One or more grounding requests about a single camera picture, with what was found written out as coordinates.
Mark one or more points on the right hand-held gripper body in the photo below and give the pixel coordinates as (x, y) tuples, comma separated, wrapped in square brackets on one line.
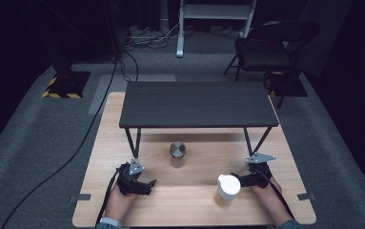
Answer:
[(259, 173)]

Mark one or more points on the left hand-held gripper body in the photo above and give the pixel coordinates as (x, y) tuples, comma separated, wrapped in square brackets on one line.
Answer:
[(129, 181)]

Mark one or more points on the glass spice jar white lid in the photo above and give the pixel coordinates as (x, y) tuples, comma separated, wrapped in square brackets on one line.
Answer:
[(228, 188)]

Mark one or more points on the glass spice jar metal lid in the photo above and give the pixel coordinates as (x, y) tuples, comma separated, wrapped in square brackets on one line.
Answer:
[(177, 153)]

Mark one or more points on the black shelf with metal legs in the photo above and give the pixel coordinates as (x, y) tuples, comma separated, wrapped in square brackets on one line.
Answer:
[(197, 105)]

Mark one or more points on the person's left hand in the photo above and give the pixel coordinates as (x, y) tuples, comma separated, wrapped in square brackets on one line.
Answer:
[(119, 203)]

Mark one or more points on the person's right hand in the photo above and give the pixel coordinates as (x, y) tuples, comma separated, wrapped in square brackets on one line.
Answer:
[(270, 198)]

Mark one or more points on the grey tape strip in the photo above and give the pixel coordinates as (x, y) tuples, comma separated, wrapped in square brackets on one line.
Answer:
[(306, 196), (81, 197)]

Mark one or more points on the grey floor tape patch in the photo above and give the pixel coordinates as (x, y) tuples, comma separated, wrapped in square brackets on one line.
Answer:
[(110, 89)]

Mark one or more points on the black stand base striped edge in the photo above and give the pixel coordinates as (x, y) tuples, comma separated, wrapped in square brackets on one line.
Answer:
[(65, 85)]

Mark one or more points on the black folding chair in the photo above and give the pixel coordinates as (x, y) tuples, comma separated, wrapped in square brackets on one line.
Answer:
[(266, 47)]

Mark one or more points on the white desk frame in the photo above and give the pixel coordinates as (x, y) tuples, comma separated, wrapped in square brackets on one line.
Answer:
[(213, 12)]

